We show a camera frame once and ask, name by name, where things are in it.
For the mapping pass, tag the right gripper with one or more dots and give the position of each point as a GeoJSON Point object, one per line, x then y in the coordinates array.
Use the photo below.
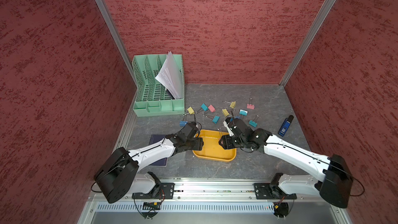
{"type": "Point", "coordinates": [227, 144]}

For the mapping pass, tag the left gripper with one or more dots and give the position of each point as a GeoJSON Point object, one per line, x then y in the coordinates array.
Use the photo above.
{"type": "Point", "coordinates": [198, 144]}

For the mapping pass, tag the teal white binder clip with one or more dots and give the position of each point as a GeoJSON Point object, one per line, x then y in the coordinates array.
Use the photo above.
{"type": "Point", "coordinates": [243, 112]}

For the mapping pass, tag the yellow plastic storage box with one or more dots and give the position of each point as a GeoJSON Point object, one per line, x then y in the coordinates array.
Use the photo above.
{"type": "Point", "coordinates": [212, 150]}

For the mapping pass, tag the pink binder clip back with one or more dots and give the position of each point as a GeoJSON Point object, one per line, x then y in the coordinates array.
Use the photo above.
{"type": "Point", "coordinates": [250, 105]}

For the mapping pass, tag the pink binder clip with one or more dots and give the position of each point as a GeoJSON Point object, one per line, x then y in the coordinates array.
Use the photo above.
{"type": "Point", "coordinates": [250, 105]}
{"type": "Point", "coordinates": [211, 109]}

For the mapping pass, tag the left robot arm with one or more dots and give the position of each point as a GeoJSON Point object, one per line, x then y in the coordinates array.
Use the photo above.
{"type": "Point", "coordinates": [119, 175]}

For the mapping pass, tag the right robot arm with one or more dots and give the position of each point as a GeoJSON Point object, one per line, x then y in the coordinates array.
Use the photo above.
{"type": "Point", "coordinates": [326, 177]}

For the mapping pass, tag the blue binder clip left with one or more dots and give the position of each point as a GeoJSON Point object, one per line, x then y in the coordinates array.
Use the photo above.
{"type": "Point", "coordinates": [182, 123]}

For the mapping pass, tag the yellow binder clip center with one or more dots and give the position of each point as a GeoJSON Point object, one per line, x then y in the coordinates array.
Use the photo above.
{"type": "Point", "coordinates": [225, 112]}

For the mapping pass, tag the olive yellow binder clip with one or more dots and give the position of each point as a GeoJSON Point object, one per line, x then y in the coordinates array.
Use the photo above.
{"type": "Point", "coordinates": [231, 104]}

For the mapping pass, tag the dark blue notebook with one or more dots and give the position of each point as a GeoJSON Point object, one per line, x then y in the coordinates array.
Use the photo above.
{"type": "Point", "coordinates": [155, 138]}

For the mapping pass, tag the green plastic desk organizer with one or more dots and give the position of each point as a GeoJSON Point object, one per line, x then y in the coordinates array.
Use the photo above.
{"type": "Point", "coordinates": [152, 98]}

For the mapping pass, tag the white papers in organizer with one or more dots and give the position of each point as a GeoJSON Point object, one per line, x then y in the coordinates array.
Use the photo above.
{"type": "Point", "coordinates": [171, 76]}

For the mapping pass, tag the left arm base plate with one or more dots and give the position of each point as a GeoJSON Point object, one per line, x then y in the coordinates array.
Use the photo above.
{"type": "Point", "coordinates": [161, 191]}

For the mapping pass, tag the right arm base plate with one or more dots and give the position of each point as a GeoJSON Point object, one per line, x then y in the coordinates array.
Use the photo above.
{"type": "Point", "coordinates": [267, 191]}

